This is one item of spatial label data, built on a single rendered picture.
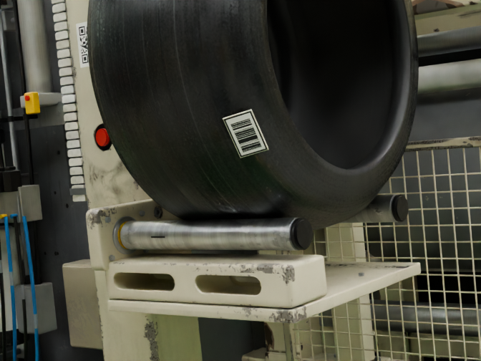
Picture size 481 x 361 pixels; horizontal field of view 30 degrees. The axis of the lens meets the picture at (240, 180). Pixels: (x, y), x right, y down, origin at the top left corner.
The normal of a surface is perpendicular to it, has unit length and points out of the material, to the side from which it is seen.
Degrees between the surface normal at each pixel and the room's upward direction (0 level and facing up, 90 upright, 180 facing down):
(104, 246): 90
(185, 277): 90
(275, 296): 90
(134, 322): 90
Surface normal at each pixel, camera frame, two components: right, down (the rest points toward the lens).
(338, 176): 0.76, 0.14
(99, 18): -0.62, -0.07
